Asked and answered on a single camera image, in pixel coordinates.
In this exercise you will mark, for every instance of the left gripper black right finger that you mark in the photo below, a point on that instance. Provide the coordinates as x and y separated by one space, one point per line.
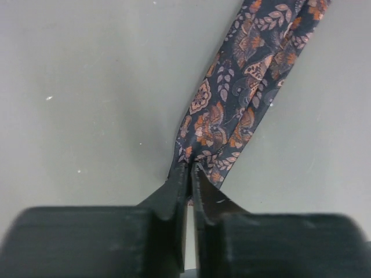
232 242

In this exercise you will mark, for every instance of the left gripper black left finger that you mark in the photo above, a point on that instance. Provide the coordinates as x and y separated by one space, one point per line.
145 240

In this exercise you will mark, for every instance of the dark purple patterned tie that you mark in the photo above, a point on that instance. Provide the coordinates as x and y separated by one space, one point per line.
256 56

